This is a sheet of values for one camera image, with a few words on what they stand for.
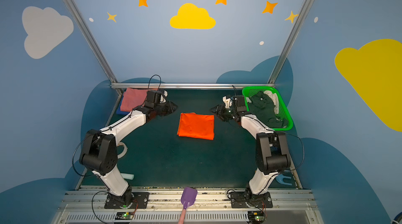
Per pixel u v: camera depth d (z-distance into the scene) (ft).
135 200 2.43
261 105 3.54
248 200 2.19
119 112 3.46
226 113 2.68
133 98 3.67
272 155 1.57
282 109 3.39
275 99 3.62
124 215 2.35
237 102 2.45
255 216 2.35
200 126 3.26
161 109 2.60
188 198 2.41
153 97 2.33
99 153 1.54
